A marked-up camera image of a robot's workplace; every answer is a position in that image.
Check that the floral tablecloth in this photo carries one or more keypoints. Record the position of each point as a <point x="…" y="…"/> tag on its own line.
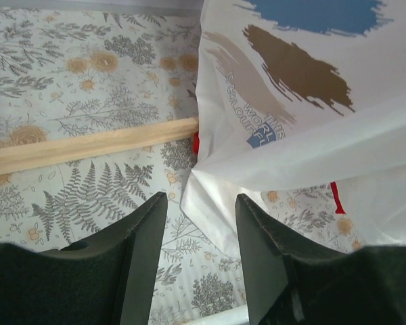
<point x="64" y="74"/>

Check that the white plastic laundry basket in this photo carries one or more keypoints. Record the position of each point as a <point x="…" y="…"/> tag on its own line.
<point x="235" y="316"/>

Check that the white t shirt blue print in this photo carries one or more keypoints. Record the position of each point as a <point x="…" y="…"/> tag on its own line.
<point x="295" y="95"/>

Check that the wooden clothes rack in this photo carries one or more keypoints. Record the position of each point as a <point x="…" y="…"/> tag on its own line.
<point x="42" y="154"/>

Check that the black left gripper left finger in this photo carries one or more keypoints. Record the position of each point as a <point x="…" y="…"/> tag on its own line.
<point x="106" y="278"/>

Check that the red t shirt on hanger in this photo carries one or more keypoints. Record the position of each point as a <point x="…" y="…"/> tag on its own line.
<point x="333" y="185"/>

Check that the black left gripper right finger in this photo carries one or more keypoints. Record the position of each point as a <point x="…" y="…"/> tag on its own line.
<point x="290" y="279"/>

